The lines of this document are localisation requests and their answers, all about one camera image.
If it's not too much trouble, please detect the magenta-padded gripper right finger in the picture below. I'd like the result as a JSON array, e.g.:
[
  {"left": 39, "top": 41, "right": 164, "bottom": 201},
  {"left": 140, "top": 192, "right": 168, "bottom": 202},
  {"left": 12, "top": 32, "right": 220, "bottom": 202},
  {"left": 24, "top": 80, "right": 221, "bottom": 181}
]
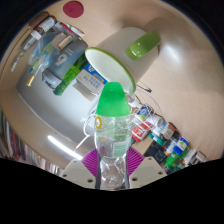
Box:
[{"left": 124, "top": 146, "right": 168, "bottom": 189}]

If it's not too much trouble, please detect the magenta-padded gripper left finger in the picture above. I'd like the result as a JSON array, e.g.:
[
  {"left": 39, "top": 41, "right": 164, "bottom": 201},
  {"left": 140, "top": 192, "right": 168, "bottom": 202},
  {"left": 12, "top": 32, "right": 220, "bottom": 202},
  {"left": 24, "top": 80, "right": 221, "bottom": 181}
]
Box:
[{"left": 59, "top": 148, "right": 101, "bottom": 189}]

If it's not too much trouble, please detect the clear bottle with green cap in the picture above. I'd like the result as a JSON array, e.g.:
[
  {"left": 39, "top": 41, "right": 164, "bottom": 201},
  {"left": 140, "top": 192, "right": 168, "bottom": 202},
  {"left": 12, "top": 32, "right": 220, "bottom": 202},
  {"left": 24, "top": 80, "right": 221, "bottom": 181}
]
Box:
[{"left": 93, "top": 81, "right": 132, "bottom": 190}]

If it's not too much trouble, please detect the white LED light bar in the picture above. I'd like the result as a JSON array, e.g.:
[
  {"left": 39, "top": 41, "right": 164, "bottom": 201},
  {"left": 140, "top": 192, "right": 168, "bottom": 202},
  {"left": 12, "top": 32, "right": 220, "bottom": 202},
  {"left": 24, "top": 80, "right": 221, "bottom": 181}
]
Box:
[{"left": 46, "top": 134, "right": 84, "bottom": 161}]

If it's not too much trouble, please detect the white container with red label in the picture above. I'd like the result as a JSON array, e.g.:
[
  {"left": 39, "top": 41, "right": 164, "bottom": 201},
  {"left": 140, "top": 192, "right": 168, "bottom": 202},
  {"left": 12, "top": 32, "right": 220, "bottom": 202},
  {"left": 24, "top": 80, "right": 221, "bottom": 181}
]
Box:
[{"left": 132, "top": 120, "right": 154, "bottom": 143}]

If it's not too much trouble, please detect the blue and white bottle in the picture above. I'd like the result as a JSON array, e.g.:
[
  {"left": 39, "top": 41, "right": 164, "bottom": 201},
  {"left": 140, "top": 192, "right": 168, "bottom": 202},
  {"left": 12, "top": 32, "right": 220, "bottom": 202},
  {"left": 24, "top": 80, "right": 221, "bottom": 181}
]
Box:
[{"left": 173, "top": 136, "right": 190, "bottom": 156}]

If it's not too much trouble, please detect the white and blue carton box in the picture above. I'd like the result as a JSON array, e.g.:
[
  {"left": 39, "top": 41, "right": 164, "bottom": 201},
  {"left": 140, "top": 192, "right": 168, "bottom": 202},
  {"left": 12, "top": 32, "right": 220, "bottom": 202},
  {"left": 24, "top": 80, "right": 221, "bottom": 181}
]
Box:
[{"left": 72, "top": 63, "right": 108, "bottom": 101}]

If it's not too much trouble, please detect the grey shaker bottle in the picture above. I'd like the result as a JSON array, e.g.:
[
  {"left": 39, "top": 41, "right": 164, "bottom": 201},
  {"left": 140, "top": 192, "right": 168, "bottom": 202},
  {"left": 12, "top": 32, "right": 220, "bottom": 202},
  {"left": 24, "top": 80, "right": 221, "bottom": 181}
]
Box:
[{"left": 41, "top": 39, "right": 89, "bottom": 89}]

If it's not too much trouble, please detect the flat round red coaster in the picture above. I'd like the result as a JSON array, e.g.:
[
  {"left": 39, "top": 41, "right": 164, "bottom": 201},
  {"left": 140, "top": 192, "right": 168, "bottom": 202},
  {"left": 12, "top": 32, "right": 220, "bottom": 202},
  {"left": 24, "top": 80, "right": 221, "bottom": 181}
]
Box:
[{"left": 63, "top": 0, "right": 85, "bottom": 19}]

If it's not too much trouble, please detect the white cable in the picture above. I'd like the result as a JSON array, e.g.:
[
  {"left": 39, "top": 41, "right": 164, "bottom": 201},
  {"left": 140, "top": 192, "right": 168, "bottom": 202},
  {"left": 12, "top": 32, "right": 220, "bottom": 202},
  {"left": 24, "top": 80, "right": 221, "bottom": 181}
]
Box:
[{"left": 79, "top": 89, "right": 159, "bottom": 149}]

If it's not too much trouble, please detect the white mug with green handle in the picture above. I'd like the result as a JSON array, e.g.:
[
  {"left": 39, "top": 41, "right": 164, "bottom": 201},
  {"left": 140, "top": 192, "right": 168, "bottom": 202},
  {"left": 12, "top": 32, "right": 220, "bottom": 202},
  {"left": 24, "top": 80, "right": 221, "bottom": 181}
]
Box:
[{"left": 84, "top": 26, "right": 162, "bottom": 95}]

